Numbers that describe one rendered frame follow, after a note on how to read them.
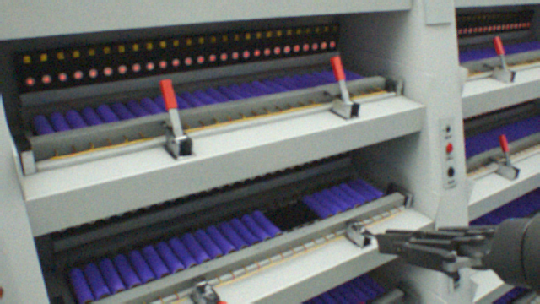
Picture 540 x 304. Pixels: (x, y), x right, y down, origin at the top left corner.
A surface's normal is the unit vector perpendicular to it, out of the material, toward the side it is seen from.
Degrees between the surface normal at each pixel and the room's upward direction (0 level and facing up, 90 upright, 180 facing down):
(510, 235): 42
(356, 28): 90
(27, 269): 90
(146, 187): 110
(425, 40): 90
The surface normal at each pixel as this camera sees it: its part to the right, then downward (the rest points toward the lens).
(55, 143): 0.55, 0.41
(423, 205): -0.83, 0.21
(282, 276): 0.07, -0.89
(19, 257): 0.54, 0.07
